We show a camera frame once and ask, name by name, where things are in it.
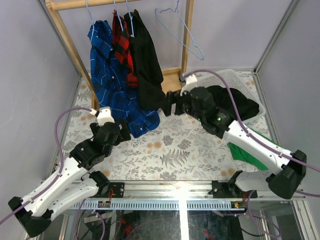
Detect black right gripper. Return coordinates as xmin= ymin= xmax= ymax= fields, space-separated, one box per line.
xmin=159 ymin=84 xmax=205 ymax=123

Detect black shirt wire hanger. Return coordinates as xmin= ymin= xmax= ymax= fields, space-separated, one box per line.
xmin=125 ymin=0 xmax=135 ymax=38

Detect black button shirt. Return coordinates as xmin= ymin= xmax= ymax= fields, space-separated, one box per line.
xmin=206 ymin=84 xmax=260 ymax=122

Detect light blue wire hanger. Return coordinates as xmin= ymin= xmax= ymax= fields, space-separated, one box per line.
xmin=154 ymin=0 xmax=205 ymax=61

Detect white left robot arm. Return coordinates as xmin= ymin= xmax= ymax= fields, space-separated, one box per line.
xmin=8 ymin=118 xmax=131 ymax=238

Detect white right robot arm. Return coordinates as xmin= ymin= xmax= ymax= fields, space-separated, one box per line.
xmin=164 ymin=87 xmax=307 ymax=200

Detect blue plaid shirt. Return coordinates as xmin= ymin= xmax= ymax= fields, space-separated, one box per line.
xmin=88 ymin=20 xmax=160 ymax=138

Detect red plaid shirt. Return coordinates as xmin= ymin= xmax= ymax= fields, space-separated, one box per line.
xmin=112 ymin=9 xmax=138 ymax=88

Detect wooden clothes rack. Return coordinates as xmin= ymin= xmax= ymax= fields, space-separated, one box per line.
xmin=45 ymin=0 xmax=194 ymax=110

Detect white plastic basket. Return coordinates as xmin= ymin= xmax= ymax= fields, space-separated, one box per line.
xmin=195 ymin=69 xmax=266 ymax=125

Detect green cloth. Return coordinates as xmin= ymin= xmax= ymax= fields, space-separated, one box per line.
xmin=228 ymin=129 xmax=278 ymax=171

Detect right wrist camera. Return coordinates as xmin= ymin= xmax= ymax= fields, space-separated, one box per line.
xmin=179 ymin=74 xmax=198 ymax=97

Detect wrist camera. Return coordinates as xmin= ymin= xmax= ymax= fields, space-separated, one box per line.
xmin=179 ymin=74 xmax=198 ymax=97
xmin=90 ymin=106 xmax=115 ymax=127

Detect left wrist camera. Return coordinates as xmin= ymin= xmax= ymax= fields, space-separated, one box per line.
xmin=90 ymin=106 xmax=115 ymax=127

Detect red shirt wire hanger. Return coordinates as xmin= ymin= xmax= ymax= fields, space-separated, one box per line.
xmin=113 ymin=0 xmax=124 ymax=32

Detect blue shirt wire hanger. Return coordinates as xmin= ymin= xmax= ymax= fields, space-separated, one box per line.
xmin=85 ymin=0 xmax=95 ymax=43

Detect aluminium mounting rail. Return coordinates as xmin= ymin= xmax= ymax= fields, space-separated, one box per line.
xmin=67 ymin=181 xmax=307 ymax=211

